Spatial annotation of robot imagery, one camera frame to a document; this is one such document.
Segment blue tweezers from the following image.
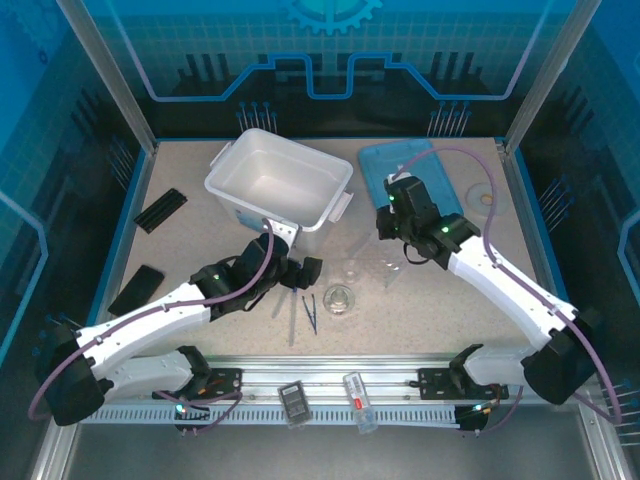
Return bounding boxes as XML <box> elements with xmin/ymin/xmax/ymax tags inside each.
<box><xmin>301</xmin><ymin>294</ymin><xmax>321</xmax><ymax>335</ymax></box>

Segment blue plastic bin lid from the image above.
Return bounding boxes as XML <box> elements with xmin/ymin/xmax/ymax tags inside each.
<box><xmin>357</xmin><ymin>139</ymin><xmax>464</xmax><ymax>219</ymax></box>

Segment white plastic storage bin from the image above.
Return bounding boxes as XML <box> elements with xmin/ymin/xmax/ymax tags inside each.
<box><xmin>203</xmin><ymin>128</ymin><xmax>355</xmax><ymax>251</ymax></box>

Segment clear acrylic tube rack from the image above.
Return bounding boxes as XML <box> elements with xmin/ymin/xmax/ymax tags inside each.
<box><xmin>344</xmin><ymin>234</ymin><xmax>414</xmax><ymax>290</ymax></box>

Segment round grey disc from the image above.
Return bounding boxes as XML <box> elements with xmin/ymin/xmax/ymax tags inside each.
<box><xmin>464</xmin><ymin>182</ymin><xmax>511</xmax><ymax>219</ymax></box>

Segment black ridged rack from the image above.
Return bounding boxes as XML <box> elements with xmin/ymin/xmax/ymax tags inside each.
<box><xmin>133</xmin><ymin>187</ymin><xmax>190</xmax><ymax>235</ymax></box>

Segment small black box device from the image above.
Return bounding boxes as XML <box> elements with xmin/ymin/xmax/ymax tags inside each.
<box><xmin>277</xmin><ymin>380</ymin><xmax>311</xmax><ymax>426</ymax></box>

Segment black flat block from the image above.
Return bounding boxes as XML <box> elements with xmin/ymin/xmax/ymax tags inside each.
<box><xmin>108</xmin><ymin>264</ymin><xmax>166</xmax><ymax>317</ymax></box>

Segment clear labelled box device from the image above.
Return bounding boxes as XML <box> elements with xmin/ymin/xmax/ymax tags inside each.
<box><xmin>342</xmin><ymin>372</ymin><xmax>379</xmax><ymax>434</ymax></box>

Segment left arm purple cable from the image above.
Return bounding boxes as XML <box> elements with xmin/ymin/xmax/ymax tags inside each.
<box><xmin>28</xmin><ymin>222</ymin><xmax>277</xmax><ymax>421</ymax></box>

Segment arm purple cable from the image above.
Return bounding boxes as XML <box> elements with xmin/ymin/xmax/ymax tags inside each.
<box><xmin>392</xmin><ymin>146</ymin><xmax>624</xmax><ymax>426</ymax></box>
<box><xmin>28</xmin><ymin>222</ymin><xmax>277</xmax><ymax>421</ymax></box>

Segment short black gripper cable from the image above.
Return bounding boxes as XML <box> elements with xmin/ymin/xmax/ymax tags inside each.
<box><xmin>403</xmin><ymin>243</ymin><xmax>432</xmax><ymax>266</ymax></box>

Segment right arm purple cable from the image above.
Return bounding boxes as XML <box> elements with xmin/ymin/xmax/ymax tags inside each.
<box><xmin>392</xmin><ymin>146</ymin><xmax>624</xmax><ymax>426</ymax></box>

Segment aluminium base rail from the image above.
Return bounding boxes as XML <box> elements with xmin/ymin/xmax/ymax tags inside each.
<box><xmin>199</xmin><ymin>353</ymin><xmax>596</xmax><ymax>404</ymax></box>

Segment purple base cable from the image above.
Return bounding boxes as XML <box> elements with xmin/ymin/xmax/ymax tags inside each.
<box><xmin>153</xmin><ymin>388</ymin><xmax>245</xmax><ymax>434</ymax></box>
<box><xmin>478</xmin><ymin>384</ymin><xmax>524</xmax><ymax>434</ymax></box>

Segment white slotted cable duct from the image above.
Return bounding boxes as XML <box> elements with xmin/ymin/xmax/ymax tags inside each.
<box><xmin>79</xmin><ymin>403</ymin><xmax>464</xmax><ymax>427</ymax></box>

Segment aluminium frame post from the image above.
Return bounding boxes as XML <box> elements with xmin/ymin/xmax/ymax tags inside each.
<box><xmin>53</xmin><ymin>0</ymin><xmax>160</xmax><ymax>154</ymax></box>
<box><xmin>503</xmin><ymin>0</ymin><xmax>605</xmax><ymax>154</ymax></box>

